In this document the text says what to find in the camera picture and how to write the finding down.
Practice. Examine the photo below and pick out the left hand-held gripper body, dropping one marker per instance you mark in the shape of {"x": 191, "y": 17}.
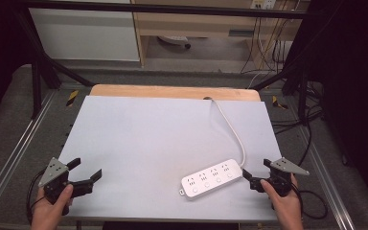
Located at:
{"x": 55, "y": 179}

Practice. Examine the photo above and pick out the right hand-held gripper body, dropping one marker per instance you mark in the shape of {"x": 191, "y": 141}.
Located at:
{"x": 282, "y": 179}

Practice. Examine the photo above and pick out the white power strip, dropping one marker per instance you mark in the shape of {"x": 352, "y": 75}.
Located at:
{"x": 211, "y": 179}

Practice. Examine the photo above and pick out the person's right hand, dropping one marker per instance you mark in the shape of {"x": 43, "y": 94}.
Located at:
{"x": 284, "y": 207}

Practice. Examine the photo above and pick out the person's left hand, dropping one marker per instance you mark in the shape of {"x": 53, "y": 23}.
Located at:
{"x": 49, "y": 211}

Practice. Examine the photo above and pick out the yellow black tape strip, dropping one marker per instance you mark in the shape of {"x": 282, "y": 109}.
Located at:
{"x": 72, "y": 98}
{"x": 278, "y": 103}

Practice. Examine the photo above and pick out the white paper sheet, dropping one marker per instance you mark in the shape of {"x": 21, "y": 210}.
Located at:
{"x": 140, "y": 143}

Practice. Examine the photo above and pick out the wooden table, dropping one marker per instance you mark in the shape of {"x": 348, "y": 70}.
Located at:
{"x": 172, "y": 92}

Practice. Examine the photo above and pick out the black curtain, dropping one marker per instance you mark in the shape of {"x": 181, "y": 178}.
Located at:
{"x": 0, "y": 48}
{"x": 357, "y": 80}

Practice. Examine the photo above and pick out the white cabinet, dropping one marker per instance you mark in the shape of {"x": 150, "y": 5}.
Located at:
{"x": 83, "y": 35}

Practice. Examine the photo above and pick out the grey chair base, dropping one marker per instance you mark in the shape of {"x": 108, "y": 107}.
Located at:
{"x": 175, "y": 40}

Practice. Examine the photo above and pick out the light wooden desk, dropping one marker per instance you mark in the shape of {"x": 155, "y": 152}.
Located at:
{"x": 185, "y": 25}

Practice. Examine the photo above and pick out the aluminium rail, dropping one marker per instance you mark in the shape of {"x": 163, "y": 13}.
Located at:
{"x": 16, "y": 150}
{"x": 324, "y": 179}

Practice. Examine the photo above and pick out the white wall socket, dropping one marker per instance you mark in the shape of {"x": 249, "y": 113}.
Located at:
{"x": 263, "y": 4}

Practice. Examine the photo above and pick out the black metal frame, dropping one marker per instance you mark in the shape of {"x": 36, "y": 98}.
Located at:
{"x": 172, "y": 9}

